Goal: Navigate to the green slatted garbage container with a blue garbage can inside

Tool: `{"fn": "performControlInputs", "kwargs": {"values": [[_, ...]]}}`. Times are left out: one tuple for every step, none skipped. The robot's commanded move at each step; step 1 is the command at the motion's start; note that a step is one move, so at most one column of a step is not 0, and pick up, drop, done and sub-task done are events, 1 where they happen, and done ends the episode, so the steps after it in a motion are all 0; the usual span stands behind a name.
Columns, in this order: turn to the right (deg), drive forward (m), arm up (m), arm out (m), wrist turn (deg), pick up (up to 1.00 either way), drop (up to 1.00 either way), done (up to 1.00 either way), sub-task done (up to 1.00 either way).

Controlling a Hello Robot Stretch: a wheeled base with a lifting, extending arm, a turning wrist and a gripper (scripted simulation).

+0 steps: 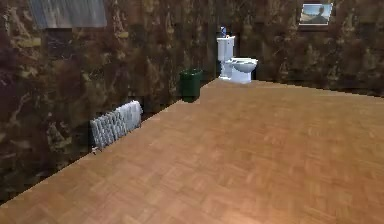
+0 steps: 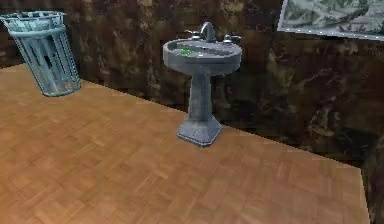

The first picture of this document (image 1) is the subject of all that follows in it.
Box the green slatted garbage container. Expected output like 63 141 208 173
179 68 204 103

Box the grey slatted radiator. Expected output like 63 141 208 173
89 100 144 155

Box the white toilet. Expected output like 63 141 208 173
216 35 259 85

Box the framed wall picture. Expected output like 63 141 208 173
297 2 335 32

